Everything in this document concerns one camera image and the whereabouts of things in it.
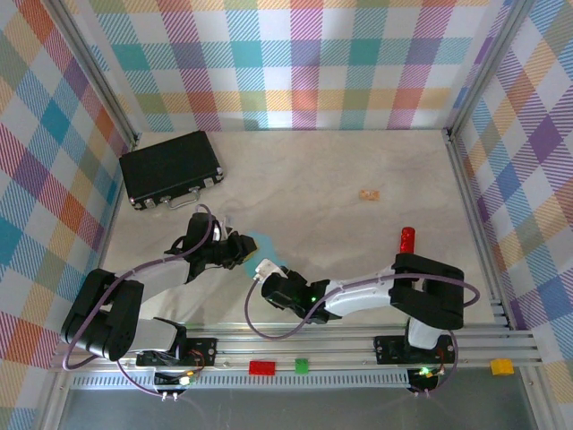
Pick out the light blue cloth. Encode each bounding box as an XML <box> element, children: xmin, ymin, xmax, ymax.
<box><xmin>244</xmin><ymin>228</ymin><xmax>290</xmax><ymax>281</ymax></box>

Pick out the red microphone with silver head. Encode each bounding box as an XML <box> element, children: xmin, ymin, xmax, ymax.
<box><xmin>399</xmin><ymin>227</ymin><xmax>417</xmax><ymax>257</ymax></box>

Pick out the black controller board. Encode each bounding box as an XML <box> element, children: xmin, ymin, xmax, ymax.
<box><xmin>409</xmin><ymin>366</ymin><xmax>440</xmax><ymax>390</ymax></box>
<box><xmin>153</xmin><ymin>370</ymin><xmax>199</xmax><ymax>391</ymax></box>

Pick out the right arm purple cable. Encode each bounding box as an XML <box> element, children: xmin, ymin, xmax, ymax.
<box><xmin>245</xmin><ymin>272</ymin><xmax>481</xmax><ymax>398</ymax></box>

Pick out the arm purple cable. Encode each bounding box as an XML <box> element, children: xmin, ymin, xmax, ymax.
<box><xmin>245</xmin><ymin>272</ymin><xmax>481</xmax><ymax>398</ymax></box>
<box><xmin>64</xmin><ymin>203</ymin><xmax>214</xmax><ymax>400</ymax></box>

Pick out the aluminium mounting rail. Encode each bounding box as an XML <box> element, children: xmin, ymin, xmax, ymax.
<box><xmin>47</xmin><ymin>326</ymin><xmax>546</xmax><ymax>374</ymax></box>

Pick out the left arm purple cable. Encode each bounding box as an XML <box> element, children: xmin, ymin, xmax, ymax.
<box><xmin>64</xmin><ymin>203</ymin><xmax>214</xmax><ymax>400</ymax></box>

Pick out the black briefcase with metal handle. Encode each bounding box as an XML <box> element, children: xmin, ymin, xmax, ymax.
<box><xmin>118</xmin><ymin>130</ymin><xmax>226</xmax><ymax>211</ymax></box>

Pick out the slotted grey cable duct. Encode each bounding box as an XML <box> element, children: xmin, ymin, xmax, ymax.
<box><xmin>66</xmin><ymin>374</ymin><xmax>415</xmax><ymax>391</ymax></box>

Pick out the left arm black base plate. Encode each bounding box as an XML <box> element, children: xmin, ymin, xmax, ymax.
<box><xmin>135</xmin><ymin>336</ymin><xmax>219</xmax><ymax>369</ymax></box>

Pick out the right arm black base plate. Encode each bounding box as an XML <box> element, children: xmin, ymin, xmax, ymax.
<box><xmin>373</xmin><ymin>333</ymin><xmax>458</xmax><ymax>366</ymax></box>

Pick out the aluminium side rail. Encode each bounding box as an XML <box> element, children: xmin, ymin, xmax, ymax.
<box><xmin>445</xmin><ymin>129</ymin><xmax>514</xmax><ymax>332</ymax></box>

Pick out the aluminium frame post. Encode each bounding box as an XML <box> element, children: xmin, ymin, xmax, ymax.
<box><xmin>44</xmin><ymin>0</ymin><xmax>142</xmax><ymax>151</ymax></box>
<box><xmin>445</xmin><ymin>0</ymin><xmax>536</xmax><ymax>142</ymax></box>

